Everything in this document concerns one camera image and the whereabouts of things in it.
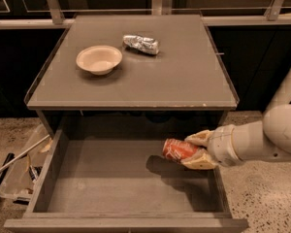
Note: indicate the clear plastic bin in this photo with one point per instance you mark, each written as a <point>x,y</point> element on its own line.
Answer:
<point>23,174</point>

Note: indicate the grey rod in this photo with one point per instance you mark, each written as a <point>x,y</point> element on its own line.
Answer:
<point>9,163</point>

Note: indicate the metal window railing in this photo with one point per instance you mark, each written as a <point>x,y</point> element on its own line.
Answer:
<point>58,13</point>

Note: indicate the grey cabinet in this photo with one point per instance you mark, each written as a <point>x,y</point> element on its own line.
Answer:
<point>185,75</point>

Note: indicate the crumpled silver foil bag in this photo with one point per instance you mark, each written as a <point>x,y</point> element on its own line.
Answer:
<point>141,43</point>

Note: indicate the red coke can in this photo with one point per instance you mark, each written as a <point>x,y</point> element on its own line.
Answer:
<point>178,150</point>

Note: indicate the open grey top drawer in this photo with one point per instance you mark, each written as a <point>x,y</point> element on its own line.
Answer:
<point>107,174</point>

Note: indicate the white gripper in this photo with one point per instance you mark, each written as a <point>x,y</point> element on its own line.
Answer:
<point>220,145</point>

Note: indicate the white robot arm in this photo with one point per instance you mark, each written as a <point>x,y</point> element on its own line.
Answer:
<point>268,139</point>

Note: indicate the white paper bowl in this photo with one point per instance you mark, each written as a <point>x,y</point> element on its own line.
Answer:
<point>99,60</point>

